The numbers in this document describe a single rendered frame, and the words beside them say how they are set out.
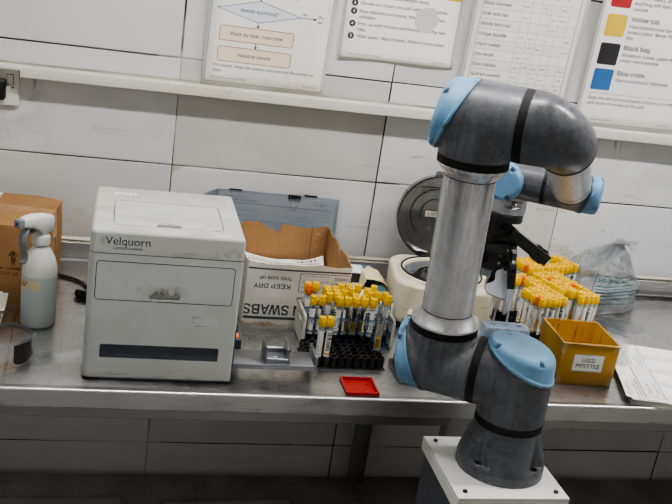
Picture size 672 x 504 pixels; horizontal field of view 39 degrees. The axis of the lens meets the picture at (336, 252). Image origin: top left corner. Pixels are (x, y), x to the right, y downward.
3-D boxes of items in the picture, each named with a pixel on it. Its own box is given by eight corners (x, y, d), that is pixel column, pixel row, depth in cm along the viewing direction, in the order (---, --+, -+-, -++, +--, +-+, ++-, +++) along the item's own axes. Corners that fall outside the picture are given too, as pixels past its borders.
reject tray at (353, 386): (346, 395, 184) (346, 392, 184) (339, 379, 190) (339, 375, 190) (379, 396, 186) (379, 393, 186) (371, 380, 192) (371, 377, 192)
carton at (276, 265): (238, 323, 209) (246, 260, 205) (227, 276, 236) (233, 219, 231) (345, 328, 215) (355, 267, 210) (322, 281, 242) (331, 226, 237)
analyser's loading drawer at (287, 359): (212, 372, 181) (215, 347, 180) (210, 356, 187) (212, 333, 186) (316, 375, 186) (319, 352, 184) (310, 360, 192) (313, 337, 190)
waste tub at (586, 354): (553, 384, 203) (563, 342, 200) (533, 356, 215) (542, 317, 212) (611, 388, 205) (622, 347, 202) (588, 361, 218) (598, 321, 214)
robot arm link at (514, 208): (522, 190, 198) (534, 201, 191) (518, 210, 200) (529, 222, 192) (488, 186, 197) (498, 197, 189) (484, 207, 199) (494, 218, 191)
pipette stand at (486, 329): (478, 371, 204) (487, 329, 200) (471, 357, 210) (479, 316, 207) (522, 375, 205) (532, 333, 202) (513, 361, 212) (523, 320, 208)
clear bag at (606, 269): (576, 318, 243) (593, 251, 237) (534, 292, 257) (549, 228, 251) (648, 312, 255) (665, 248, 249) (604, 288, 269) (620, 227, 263)
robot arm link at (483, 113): (467, 417, 156) (530, 94, 136) (383, 392, 161) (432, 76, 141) (483, 386, 167) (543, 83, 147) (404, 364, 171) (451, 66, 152)
